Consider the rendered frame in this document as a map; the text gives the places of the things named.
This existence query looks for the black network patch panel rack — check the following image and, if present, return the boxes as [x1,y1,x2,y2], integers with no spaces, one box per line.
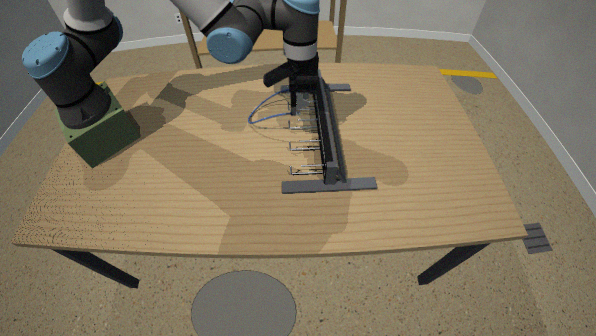
[282,69,377,194]

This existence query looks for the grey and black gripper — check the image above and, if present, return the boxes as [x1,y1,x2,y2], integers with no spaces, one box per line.
[287,52,319,116]

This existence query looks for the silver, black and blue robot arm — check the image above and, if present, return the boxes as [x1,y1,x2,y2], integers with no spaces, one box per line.
[22,0,320,129]

